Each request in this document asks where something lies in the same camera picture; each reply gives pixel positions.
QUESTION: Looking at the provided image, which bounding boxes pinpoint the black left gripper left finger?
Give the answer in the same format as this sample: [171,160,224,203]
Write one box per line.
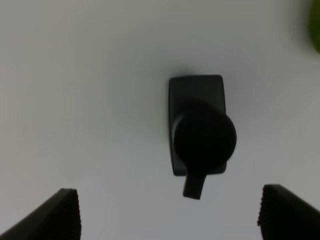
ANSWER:
[0,188,82,240]

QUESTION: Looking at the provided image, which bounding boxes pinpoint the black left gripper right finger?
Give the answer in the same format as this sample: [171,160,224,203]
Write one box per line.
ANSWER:
[257,184,320,240]

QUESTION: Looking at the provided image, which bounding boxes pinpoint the dark green pump bottle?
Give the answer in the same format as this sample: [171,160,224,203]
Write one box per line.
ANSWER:
[168,75,237,200]

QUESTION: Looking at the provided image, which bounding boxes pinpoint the green citrus fruit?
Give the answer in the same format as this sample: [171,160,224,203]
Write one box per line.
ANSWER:
[308,0,320,53]

